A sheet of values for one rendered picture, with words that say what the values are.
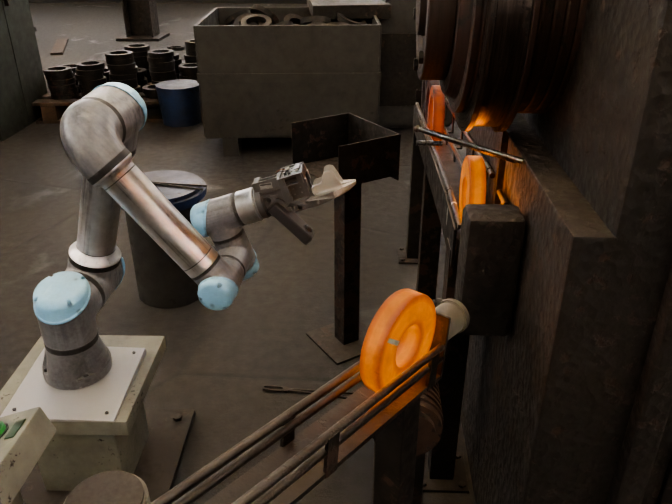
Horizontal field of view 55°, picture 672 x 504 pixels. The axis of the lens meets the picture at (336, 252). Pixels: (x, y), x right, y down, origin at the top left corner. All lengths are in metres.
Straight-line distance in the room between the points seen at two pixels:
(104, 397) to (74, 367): 0.09
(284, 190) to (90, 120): 0.39
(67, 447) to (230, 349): 0.68
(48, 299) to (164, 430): 0.56
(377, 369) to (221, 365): 1.25
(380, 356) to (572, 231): 0.31
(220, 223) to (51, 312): 0.40
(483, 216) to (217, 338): 1.29
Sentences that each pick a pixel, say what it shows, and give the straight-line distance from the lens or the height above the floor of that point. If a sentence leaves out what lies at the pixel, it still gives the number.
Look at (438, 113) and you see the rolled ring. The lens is 1.97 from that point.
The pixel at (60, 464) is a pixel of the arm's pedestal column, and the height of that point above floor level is 0.11.
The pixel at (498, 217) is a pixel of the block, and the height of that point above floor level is 0.80.
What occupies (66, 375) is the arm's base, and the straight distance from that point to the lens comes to 1.56.
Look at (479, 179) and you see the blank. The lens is 1.31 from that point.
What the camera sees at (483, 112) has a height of 0.95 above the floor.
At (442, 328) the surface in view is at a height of 0.70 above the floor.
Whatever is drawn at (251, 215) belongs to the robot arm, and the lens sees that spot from 1.37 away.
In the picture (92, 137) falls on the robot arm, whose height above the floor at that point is 0.90.
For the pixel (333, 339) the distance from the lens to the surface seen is 2.15.
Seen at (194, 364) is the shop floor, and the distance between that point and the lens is 2.10.
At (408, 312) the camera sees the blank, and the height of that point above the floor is 0.77.
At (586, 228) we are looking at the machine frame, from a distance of 0.94.
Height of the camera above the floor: 1.25
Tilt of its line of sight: 28 degrees down
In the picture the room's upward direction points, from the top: straight up
